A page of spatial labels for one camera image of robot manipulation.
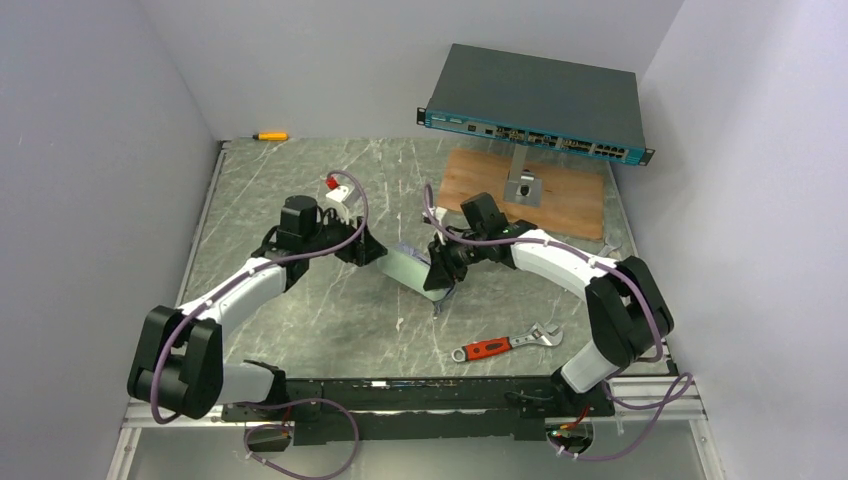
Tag wooden base board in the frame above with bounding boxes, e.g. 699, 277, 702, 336
435, 148, 604, 240

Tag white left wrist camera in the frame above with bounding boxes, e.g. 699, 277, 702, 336
325, 185, 361, 223

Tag silver open end spanner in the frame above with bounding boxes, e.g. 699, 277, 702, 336
597, 239, 622, 258

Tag lilac folding umbrella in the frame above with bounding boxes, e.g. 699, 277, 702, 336
433, 285, 457, 318

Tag red handled adjustable wrench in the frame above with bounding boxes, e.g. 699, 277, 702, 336
451, 323, 564, 363

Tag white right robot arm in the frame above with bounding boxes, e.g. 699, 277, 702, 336
423, 186, 674, 394

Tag grey metal stand bracket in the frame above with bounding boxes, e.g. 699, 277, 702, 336
503, 145, 543, 207

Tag teal network switch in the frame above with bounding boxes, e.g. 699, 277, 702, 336
416, 43, 654, 166

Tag mint green umbrella sleeve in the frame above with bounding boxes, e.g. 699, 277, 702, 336
376, 243, 430, 295

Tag aluminium frame rail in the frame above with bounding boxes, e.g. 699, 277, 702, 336
105, 376, 727, 480

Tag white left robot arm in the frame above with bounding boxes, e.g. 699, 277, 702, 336
127, 186, 387, 423

